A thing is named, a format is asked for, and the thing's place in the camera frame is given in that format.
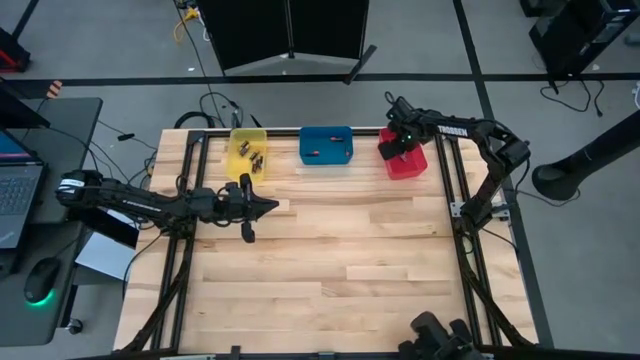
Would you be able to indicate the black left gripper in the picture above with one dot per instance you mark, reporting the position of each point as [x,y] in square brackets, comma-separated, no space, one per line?
[231,205]

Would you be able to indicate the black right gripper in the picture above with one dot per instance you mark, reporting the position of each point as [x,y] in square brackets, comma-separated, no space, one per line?
[407,125]

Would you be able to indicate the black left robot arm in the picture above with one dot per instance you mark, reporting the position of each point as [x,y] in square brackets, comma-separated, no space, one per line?
[142,205]

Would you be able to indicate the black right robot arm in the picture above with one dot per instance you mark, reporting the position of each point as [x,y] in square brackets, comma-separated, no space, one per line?
[452,131]

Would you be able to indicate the red plastic bin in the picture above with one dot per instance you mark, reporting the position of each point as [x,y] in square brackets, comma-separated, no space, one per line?
[415,167]

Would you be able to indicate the yellow plastic bin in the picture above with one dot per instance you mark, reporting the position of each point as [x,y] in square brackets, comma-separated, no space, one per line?
[235,165]

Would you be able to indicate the blue plastic bin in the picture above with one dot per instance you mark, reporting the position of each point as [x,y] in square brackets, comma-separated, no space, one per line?
[325,147]

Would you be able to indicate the grey flat box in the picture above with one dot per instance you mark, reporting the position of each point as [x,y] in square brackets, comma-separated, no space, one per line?
[105,255]

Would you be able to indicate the black folding partition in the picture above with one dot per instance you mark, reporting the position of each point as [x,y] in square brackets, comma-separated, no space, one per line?
[250,30]

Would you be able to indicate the dark grey desk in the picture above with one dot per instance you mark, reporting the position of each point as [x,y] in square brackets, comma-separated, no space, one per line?
[80,115]

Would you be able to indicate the thick black stand pole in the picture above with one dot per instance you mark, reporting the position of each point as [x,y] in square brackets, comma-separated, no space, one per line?
[590,155]

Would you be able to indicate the black desk caster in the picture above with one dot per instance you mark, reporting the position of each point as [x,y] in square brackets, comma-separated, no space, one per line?
[75,326]

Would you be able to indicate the black computer mouse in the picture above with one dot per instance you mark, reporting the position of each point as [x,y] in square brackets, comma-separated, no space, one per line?
[42,280]

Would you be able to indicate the black equipment rack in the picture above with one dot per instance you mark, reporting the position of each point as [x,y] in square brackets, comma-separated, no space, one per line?
[575,30]

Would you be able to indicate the black laptop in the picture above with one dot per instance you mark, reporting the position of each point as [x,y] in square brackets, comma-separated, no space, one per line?
[20,195]

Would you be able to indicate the orange striped tag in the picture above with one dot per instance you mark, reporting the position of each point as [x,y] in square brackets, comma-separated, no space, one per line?
[54,89]

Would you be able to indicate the black and red object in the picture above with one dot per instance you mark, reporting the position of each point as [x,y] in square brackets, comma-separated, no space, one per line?
[7,56]

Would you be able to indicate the silver metal bracket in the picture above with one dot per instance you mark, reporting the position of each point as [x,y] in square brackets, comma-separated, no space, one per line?
[500,214]
[456,209]

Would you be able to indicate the black aluminium table frame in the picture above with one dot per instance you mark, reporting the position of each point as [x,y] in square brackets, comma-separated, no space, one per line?
[196,136]

